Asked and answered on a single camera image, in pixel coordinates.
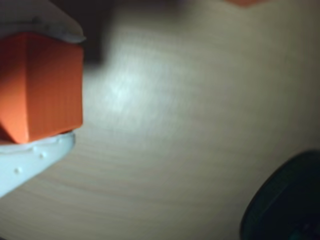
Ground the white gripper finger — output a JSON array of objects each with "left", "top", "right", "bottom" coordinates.
[
  {"left": 0, "top": 130, "right": 77, "bottom": 199},
  {"left": 0, "top": 0, "right": 88, "bottom": 44}
]

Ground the dark round object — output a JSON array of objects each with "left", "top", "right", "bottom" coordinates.
[{"left": 239, "top": 149, "right": 320, "bottom": 240}]

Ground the orange plastic box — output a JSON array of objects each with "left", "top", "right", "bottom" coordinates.
[{"left": 223, "top": 0, "right": 272, "bottom": 9}]

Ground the orange cube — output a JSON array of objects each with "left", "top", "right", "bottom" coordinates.
[{"left": 0, "top": 31, "right": 85, "bottom": 145}]

